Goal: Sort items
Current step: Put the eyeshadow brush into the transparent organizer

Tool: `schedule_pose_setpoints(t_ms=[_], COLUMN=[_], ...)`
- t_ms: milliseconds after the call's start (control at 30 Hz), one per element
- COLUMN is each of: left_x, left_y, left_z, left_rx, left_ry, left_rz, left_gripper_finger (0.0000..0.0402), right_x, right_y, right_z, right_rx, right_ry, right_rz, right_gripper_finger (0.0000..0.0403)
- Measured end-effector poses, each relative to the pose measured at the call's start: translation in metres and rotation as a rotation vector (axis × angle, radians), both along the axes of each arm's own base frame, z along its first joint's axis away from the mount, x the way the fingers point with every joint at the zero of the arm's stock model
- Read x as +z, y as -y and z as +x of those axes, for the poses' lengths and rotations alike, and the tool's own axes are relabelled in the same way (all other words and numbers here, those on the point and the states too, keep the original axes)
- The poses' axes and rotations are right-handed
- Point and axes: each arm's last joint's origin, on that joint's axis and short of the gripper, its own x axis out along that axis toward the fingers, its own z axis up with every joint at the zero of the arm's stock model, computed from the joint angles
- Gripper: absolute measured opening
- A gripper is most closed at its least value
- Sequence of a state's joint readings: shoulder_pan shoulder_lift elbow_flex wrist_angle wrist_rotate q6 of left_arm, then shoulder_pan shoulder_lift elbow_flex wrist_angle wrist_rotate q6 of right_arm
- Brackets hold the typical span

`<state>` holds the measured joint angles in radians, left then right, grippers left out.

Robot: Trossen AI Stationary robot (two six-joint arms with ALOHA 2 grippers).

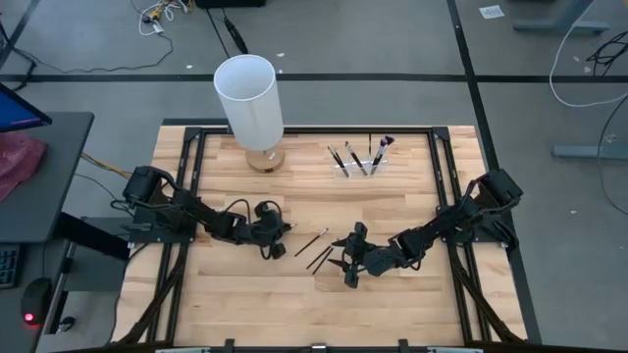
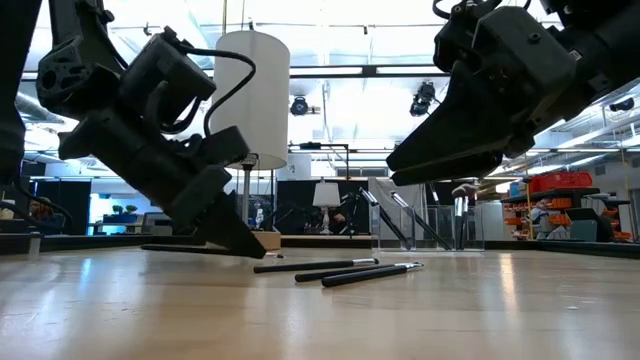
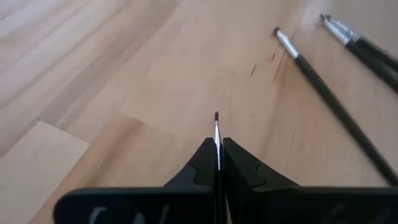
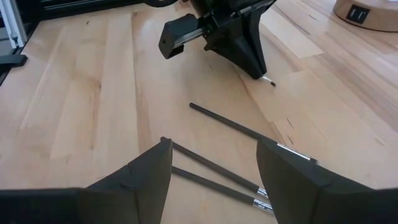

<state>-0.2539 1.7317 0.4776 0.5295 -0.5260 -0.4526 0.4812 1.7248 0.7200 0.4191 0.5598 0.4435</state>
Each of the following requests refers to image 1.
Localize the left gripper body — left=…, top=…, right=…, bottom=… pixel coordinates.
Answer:
left=249, top=200, right=292, bottom=261

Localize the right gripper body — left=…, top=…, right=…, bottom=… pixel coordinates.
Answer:
left=344, top=223, right=393, bottom=289

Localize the red-tipped thin makeup brush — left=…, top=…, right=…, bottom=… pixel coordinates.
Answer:
left=327, top=144, right=348, bottom=178

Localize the clear acrylic brush organizer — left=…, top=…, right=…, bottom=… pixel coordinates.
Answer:
left=333, top=155, right=389, bottom=179

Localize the white shade wooden base lamp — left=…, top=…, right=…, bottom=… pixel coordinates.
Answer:
left=212, top=53, right=287, bottom=175

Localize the black side desk leg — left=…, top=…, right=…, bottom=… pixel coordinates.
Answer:
left=42, top=211, right=132, bottom=335

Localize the dark grey side desk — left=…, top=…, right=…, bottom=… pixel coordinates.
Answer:
left=0, top=111, right=95, bottom=245

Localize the black box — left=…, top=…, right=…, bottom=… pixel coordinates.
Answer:
left=194, top=0, right=267, bottom=9

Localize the grey desk foot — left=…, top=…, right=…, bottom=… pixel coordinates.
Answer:
left=550, top=134, right=628, bottom=162
left=512, top=0, right=612, bottom=36

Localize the black computer mouse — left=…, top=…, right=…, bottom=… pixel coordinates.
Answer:
left=20, top=277, right=54, bottom=328

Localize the pink cloth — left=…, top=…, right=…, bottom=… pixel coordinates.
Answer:
left=0, top=131, right=48, bottom=203

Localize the black keyboard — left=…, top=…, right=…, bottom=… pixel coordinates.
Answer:
left=0, top=244, right=22, bottom=291

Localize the white paper sheet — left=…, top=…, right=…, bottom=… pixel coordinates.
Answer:
left=478, top=4, right=506, bottom=21

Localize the computer monitor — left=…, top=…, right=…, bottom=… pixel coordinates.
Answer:
left=0, top=80, right=54, bottom=133

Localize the black metal table frame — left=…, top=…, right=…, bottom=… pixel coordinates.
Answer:
left=115, top=126, right=526, bottom=353

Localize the black power adapter with cable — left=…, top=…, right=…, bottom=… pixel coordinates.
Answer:
left=205, top=7, right=250, bottom=56

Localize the thin black floor cable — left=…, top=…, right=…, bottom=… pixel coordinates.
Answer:
left=0, top=19, right=176, bottom=94

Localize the white and yellow cable bundle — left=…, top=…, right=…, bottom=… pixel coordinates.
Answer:
left=128, top=0, right=191, bottom=38

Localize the white floor cable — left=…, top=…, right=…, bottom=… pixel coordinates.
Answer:
left=548, top=0, right=628, bottom=109

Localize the black cable tangle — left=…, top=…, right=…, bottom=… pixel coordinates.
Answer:
left=585, top=29, right=628, bottom=77

